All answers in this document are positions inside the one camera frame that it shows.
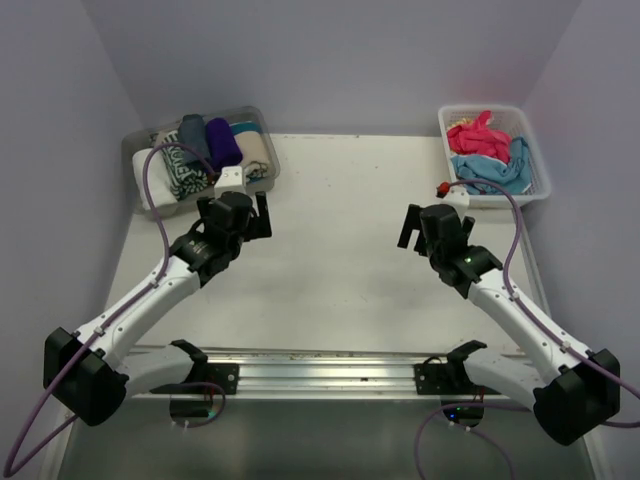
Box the pink towel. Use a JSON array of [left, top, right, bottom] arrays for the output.
[[446, 110, 512, 164]]

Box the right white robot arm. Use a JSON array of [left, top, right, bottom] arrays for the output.
[[398, 204, 620, 446]]

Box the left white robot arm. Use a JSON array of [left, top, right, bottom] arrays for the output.
[[43, 192, 272, 426]]

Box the green patterned rolled towel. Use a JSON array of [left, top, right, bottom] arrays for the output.
[[161, 146, 209, 201]]

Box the light blue towel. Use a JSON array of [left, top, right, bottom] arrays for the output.
[[451, 137, 532, 195]]

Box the beige teal rolled towel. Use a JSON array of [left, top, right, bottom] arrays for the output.
[[230, 122, 272, 183]]

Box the white rolled towel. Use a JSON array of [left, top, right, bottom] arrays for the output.
[[132, 148, 178, 211]]

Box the purple rolled towel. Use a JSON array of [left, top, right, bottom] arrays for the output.
[[205, 118, 243, 171]]

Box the grey rolled towel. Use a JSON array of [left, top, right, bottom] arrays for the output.
[[178, 114, 210, 160]]

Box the yellow striped towel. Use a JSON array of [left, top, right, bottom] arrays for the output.
[[447, 117, 474, 130]]

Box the white plastic basket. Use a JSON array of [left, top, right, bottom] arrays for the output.
[[438, 104, 551, 206]]

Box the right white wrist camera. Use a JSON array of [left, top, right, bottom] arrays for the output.
[[436, 182, 470, 216]]

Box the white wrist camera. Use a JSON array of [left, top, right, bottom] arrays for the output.
[[436, 182, 470, 216], [214, 166, 246, 198]]

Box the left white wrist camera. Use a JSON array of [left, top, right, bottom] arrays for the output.
[[214, 166, 246, 198]]

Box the aluminium mounting rail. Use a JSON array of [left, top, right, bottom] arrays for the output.
[[129, 349, 541, 401]]

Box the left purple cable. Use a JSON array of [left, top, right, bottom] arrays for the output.
[[0, 142, 221, 476]]

